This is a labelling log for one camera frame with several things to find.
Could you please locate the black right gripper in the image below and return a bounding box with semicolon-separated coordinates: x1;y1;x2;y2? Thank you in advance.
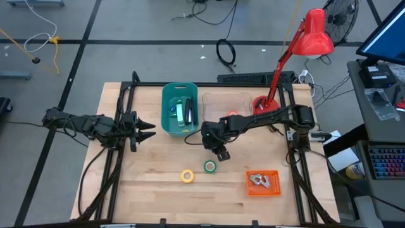
201;119;231;163

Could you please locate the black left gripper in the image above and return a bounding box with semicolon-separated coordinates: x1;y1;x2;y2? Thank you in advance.
122;110;158;153

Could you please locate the green tape roll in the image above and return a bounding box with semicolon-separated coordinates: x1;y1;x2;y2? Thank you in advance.
203;160;218;174

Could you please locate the mint green stapler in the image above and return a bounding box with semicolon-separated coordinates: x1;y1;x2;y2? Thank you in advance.
175;103;185;127

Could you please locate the yellow tape roll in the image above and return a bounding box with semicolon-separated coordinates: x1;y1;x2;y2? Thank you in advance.
180;168;195;184

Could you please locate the teal plastic bin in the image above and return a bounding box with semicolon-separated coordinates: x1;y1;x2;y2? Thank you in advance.
160;82;200;137

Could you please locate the clear plastic container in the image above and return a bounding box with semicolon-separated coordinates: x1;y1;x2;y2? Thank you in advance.
201;91;253;124

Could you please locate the long black power strip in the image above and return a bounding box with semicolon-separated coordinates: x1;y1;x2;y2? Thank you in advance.
216;71;297;86

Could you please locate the orange mesh basket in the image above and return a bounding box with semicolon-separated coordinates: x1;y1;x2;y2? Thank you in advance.
246;170;282;198

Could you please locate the small black device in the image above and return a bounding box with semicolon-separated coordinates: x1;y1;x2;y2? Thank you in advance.
311;132;332;142

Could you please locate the white power adapter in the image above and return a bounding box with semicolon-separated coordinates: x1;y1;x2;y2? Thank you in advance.
298;68;316;98

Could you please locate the white card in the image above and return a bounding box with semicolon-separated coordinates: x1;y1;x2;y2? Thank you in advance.
322;129;342;146

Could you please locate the white paper sheet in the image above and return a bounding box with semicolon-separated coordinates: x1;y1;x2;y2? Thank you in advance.
327;147;360;172

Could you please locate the grey cart base bar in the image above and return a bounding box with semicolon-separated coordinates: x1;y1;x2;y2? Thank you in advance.
6;0;64;7
0;71;32;80

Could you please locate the red desk lamp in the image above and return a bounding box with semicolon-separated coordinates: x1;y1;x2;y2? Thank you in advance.
252;8;335;115

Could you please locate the black caster wheel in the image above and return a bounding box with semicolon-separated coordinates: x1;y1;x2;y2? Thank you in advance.
0;97;13;118

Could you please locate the yellow lid canister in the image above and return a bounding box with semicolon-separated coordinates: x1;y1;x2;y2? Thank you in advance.
345;161;366;181

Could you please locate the grey side desk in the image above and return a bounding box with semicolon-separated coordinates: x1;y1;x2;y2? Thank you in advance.
347;60;405;222

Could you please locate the clear plastic bag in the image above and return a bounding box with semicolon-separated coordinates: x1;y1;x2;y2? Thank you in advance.
363;87;400;121

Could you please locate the black floor fan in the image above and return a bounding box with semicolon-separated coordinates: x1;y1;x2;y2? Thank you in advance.
322;0;360;47

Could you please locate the black mini computer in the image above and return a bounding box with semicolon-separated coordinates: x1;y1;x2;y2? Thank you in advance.
358;64;397;89

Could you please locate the backlit keyboard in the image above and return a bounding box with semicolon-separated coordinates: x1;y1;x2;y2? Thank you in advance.
368;146;405;180

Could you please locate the computer monitor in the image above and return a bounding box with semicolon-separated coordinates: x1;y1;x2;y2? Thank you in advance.
356;0;405;67

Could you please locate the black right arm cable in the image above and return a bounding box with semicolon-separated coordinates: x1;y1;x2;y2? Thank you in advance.
184;128;209;146

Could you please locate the black aluminium frame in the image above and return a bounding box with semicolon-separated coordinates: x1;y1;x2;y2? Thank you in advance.
77;71;339;228

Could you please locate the coiled black cable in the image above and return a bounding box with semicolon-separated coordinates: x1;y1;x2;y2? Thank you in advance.
216;39;237;72

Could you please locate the yellow floor cable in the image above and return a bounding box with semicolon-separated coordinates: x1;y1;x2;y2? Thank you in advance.
0;28;61;76

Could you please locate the white floor cable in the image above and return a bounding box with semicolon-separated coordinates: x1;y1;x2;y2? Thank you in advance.
23;0;58;53

